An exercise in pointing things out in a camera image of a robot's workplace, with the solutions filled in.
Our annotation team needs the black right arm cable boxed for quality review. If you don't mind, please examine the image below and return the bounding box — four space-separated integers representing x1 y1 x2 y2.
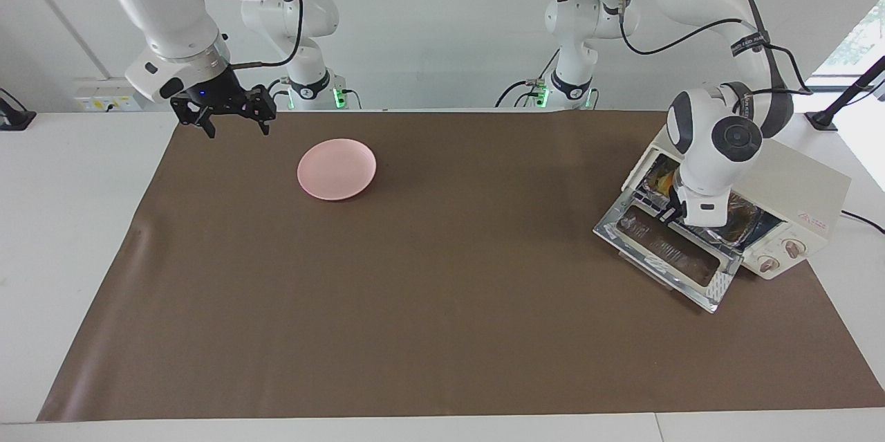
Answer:
232 0 306 71

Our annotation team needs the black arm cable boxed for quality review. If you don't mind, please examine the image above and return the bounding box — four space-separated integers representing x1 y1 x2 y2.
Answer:
232 0 306 71
617 0 814 97

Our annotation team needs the white wall socket box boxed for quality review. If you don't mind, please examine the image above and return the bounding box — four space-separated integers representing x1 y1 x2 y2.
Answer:
75 79 145 113

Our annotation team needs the aluminium foil tray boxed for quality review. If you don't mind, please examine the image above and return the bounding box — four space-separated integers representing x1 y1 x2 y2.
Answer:
643 155 759 246

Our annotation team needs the bright window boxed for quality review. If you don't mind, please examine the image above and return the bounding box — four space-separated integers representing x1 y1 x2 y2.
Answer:
809 0 885 93

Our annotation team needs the long black pole stand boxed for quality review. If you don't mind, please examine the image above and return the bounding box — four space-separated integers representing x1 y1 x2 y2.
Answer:
805 55 885 131

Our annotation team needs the brown table mat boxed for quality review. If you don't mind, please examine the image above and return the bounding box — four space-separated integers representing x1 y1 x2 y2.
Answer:
37 110 885 422

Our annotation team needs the pink round plate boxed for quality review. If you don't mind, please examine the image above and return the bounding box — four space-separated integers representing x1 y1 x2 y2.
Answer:
297 138 378 201

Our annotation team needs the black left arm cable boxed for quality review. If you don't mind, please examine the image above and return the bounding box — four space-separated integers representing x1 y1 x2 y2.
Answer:
617 0 814 97

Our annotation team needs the glass oven door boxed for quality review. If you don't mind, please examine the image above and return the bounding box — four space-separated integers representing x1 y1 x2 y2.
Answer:
593 187 744 313

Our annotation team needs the cream toaster oven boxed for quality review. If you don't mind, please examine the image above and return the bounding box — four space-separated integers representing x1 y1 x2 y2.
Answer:
622 125 852 281

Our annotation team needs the short black clamp stand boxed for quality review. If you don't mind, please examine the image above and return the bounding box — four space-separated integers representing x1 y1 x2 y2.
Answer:
0 88 37 131

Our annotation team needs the metal wire oven rack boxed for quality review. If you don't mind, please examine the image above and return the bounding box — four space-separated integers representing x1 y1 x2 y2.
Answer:
633 186 744 249

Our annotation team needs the black left base cable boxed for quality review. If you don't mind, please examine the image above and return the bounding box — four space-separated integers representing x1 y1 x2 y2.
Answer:
494 49 561 109

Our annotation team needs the black oven power cable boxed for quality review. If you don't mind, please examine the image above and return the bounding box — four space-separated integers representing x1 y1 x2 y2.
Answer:
840 210 885 235

